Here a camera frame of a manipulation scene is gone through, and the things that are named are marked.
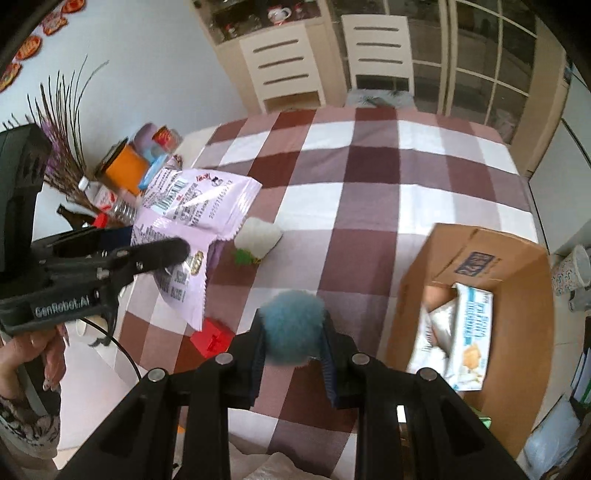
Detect patterned waste bin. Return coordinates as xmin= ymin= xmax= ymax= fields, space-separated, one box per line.
xmin=551 ymin=244 xmax=591 ymax=297

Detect clear plastic bottle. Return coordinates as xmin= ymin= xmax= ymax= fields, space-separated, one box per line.
xmin=110 ymin=188 xmax=140 ymax=223

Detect person's left hand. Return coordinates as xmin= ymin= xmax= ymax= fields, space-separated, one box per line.
xmin=0 ymin=322 xmax=71 ymax=408

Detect light blue plastic bag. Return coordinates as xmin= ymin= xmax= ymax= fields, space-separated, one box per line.
xmin=525 ymin=396 xmax=583 ymax=480

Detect black cable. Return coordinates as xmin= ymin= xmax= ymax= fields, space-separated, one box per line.
xmin=64 ymin=318 xmax=141 ymax=381

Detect purple bowl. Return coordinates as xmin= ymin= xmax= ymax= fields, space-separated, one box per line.
xmin=133 ymin=122 xmax=161 ymax=158

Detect grey plastic stool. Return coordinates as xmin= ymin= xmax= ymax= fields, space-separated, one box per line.
xmin=569 ymin=285 xmax=591 ymax=315

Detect white papers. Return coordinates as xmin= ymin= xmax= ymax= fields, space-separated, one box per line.
xmin=571 ymin=346 xmax=591 ymax=403

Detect red paper wall decoration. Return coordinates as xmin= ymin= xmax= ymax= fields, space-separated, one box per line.
xmin=13 ymin=36 xmax=43 ymax=63
xmin=0 ymin=62 xmax=23 ymax=94
xmin=42 ymin=0 xmax=88 ymax=35

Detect red can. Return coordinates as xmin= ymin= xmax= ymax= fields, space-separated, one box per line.
xmin=152 ymin=128 xmax=184 ymax=149

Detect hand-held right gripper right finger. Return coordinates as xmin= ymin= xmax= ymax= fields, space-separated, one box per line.
xmin=322 ymin=310 xmax=528 ymax=480

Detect large cardboard box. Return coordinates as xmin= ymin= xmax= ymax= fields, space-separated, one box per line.
xmin=385 ymin=224 xmax=556 ymax=462

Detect checkered tablecloth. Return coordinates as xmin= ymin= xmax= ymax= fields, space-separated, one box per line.
xmin=124 ymin=106 xmax=550 ymax=480

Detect person's left forearm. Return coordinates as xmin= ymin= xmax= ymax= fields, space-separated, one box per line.
xmin=0 ymin=394 xmax=62 ymax=462

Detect dark brown bottle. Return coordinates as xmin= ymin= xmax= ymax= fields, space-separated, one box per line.
xmin=57 ymin=204 xmax=99 ymax=230

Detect white cabinet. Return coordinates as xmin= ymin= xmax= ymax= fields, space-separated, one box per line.
xmin=527 ymin=76 xmax=591 ymax=259

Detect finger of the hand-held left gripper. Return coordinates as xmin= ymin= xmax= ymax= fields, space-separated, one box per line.
xmin=44 ymin=225 xmax=136 ymax=260
xmin=108 ymin=237 xmax=191 ymax=280

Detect pink label plastic bottle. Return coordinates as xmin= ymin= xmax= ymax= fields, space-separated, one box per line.
xmin=78 ymin=178 xmax=117 ymax=212

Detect floral chair cushion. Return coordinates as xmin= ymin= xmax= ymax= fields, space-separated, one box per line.
xmin=345 ymin=89 xmax=417 ymax=110

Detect white fleece garment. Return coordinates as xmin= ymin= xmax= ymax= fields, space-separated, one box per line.
xmin=230 ymin=442 xmax=362 ymax=480

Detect cream framed glass door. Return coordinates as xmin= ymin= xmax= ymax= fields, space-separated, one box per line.
xmin=409 ymin=0 xmax=570 ymax=176

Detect light blue small box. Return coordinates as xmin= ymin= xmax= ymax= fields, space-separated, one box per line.
xmin=137 ymin=154 xmax=170 ymax=191

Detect blue white fluffy pompom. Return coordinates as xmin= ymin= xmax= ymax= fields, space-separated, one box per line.
xmin=260 ymin=290 xmax=325 ymax=366

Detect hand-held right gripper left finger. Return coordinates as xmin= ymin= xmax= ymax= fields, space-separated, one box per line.
xmin=55 ymin=308 xmax=267 ymax=480

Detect white plush toy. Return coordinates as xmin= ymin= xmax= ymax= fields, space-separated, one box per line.
xmin=233 ymin=217 xmax=283 ymax=267

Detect cream wooden cabinet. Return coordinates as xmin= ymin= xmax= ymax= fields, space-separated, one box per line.
xmin=190 ymin=0 xmax=345 ymax=112

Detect white blue biscuit packet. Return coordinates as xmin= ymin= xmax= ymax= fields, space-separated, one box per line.
xmin=449 ymin=282 xmax=495 ymax=393

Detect orange box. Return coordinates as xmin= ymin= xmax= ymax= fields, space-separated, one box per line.
xmin=95 ymin=138 xmax=149 ymax=195

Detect red plastic box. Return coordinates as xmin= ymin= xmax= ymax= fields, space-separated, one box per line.
xmin=189 ymin=318 xmax=232 ymax=356

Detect cream wooden chair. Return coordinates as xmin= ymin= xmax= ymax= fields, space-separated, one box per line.
xmin=239 ymin=23 xmax=327 ymax=114
xmin=341 ymin=14 xmax=416 ymax=109

